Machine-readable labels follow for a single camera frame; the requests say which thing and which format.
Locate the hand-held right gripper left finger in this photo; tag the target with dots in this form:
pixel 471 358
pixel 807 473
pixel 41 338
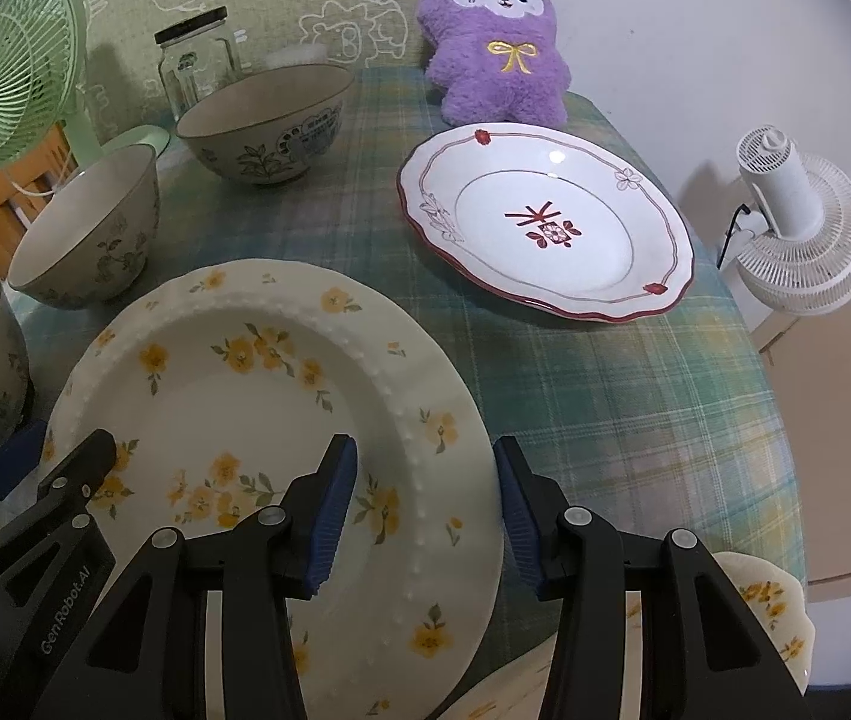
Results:
pixel 335 514

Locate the plaid tablecloth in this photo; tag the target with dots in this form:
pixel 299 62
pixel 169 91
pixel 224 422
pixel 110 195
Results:
pixel 657 427

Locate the scalloped yellow flower plate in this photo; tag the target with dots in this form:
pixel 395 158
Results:
pixel 762 607

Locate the medium leaf pattern bowl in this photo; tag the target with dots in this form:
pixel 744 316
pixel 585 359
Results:
pixel 80 225

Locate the glass jar with black lid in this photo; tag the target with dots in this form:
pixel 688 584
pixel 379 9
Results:
pixel 193 67

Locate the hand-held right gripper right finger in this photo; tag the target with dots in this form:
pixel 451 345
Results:
pixel 517 521

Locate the purple plush toy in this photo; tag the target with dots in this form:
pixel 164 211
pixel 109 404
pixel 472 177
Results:
pixel 500 67

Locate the grey shallow bowl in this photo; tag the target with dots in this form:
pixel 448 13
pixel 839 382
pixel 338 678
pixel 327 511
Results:
pixel 260 112

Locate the white clip fan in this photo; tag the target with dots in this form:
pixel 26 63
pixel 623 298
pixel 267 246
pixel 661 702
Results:
pixel 792 195

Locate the red rim white plate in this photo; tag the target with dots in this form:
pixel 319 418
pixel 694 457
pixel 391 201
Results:
pixel 597 195

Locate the green desk fan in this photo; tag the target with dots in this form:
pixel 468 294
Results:
pixel 5 75

